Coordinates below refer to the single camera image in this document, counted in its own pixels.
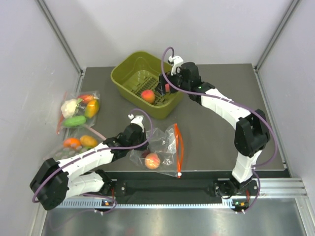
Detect red fake pepper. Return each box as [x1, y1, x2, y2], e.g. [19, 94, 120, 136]
[77, 94, 95, 104]

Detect zip bag near left base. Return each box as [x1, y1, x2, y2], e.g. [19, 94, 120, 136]
[43, 127, 106, 161]

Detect green fake cucumber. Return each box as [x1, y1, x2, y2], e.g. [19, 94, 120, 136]
[62, 115, 87, 128]

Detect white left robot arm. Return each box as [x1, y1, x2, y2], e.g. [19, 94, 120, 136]
[30, 123, 148, 210]

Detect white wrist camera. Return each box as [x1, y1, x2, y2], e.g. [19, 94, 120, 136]
[128, 114, 144, 131]
[168, 56, 184, 76]

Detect white fake cauliflower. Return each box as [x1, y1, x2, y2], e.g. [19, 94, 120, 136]
[61, 99, 78, 118]

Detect orange fake tomato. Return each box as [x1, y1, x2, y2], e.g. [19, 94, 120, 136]
[63, 137, 81, 149]

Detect zip bag with vegetables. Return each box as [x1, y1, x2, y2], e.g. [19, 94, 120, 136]
[55, 90, 101, 135]

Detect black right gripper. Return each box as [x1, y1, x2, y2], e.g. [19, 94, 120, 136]
[156, 66, 191, 96]

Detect grey slotted cable duct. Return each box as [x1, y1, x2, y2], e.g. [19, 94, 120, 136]
[58, 197, 246, 209]

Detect pink fake peach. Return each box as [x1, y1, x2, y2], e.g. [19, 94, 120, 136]
[164, 84, 170, 93]

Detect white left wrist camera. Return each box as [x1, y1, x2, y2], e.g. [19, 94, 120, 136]
[128, 114, 144, 131]

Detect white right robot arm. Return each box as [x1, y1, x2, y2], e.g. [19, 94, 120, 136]
[155, 56, 270, 195]

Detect small orange fake peach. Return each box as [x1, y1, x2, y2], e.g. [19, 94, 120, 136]
[145, 153, 160, 170]

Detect clear zip bag orange seal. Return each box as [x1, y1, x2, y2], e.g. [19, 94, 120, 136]
[128, 123, 185, 178]

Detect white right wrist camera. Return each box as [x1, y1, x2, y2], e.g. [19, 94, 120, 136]
[168, 56, 184, 76]

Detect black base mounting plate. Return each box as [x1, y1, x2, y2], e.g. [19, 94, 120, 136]
[73, 169, 291, 200]

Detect olive green plastic basket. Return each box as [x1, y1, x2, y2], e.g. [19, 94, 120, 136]
[111, 51, 184, 119]

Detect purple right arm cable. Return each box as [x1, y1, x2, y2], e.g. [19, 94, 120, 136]
[161, 47, 278, 214]

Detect orange green fake mango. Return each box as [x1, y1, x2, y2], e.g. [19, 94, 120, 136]
[84, 99, 99, 118]

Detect yellow fake potato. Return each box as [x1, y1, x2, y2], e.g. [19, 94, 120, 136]
[80, 135, 98, 148]

